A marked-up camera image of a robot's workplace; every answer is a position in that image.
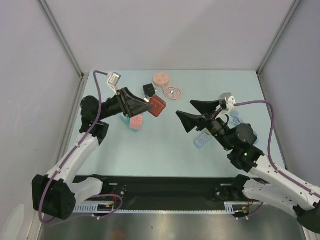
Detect dark red cube adapter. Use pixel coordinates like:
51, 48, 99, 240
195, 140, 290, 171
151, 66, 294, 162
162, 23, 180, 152
148, 95, 167, 118

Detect slotted cable duct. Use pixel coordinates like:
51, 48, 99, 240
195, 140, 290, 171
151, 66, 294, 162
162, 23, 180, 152
73, 202, 248, 215

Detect pink coiled cable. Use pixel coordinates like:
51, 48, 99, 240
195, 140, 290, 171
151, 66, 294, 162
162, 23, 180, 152
161, 84, 183, 102

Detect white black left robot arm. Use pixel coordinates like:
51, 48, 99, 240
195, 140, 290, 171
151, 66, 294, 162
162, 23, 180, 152
31, 87, 153, 223

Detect light blue power cable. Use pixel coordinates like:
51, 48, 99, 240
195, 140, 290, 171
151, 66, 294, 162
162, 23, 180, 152
229, 109, 261, 147

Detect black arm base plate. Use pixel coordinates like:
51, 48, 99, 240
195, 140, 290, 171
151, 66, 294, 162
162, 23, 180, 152
74, 174, 262, 211

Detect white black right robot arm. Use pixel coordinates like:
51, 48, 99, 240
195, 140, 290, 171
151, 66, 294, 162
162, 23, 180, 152
176, 96, 320, 234

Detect pink round power strip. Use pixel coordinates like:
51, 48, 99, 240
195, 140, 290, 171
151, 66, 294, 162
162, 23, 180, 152
152, 72, 170, 88

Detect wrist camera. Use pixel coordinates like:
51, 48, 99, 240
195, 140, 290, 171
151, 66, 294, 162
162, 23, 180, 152
107, 72, 121, 93
216, 92, 236, 118

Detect light blue power strip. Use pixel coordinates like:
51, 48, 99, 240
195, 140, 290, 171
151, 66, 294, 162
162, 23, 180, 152
194, 132, 213, 149

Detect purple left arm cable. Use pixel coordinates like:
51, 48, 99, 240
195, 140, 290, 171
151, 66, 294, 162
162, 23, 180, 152
37, 70, 112, 224

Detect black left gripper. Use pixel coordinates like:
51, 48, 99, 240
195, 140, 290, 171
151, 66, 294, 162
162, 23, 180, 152
98, 87, 153, 120

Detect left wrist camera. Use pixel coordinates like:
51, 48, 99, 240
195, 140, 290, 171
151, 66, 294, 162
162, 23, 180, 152
107, 72, 121, 93

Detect pink cube adapter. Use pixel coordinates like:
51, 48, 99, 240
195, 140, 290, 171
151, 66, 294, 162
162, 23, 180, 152
129, 114, 144, 131

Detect black cube adapter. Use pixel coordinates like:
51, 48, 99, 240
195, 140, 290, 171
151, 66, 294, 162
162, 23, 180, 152
142, 83, 156, 99

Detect teal triangular power strip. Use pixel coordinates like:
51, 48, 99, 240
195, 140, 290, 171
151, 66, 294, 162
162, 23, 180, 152
120, 115, 140, 133

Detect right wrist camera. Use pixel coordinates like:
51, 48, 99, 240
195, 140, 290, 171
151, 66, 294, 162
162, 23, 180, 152
216, 92, 236, 118

